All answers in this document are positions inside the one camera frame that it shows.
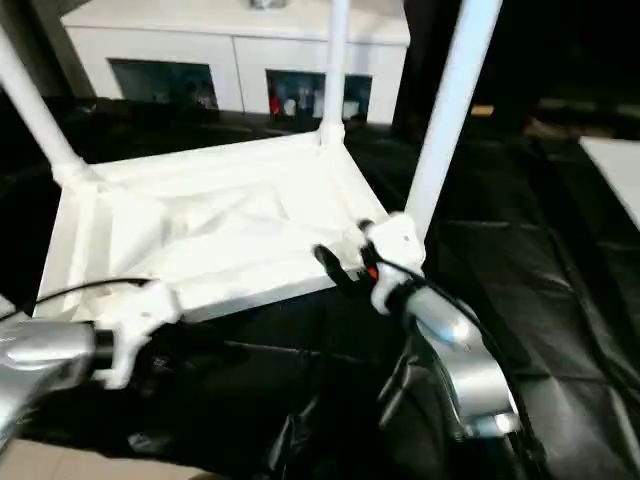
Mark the white plastic table top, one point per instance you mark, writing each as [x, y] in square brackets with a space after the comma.
[200, 210]

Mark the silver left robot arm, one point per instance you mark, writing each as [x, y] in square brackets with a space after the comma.
[40, 350]

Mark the black table mat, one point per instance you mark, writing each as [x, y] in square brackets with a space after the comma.
[525, 300]

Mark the small yellow label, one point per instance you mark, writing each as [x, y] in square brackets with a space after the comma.
[483, 110]

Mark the white flat board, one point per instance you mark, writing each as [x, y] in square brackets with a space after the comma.
[620, 165]

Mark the white sideboard cabinet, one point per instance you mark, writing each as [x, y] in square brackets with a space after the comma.
[175, 45]

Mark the grey pleated curtain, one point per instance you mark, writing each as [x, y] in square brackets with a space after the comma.
[70, 65]

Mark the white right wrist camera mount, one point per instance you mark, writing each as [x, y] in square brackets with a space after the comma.
[395, 240]

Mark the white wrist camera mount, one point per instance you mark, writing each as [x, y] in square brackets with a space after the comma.
[395, 240]
[145, 310]

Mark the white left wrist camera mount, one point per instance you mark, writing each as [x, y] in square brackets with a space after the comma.
[145, 310]

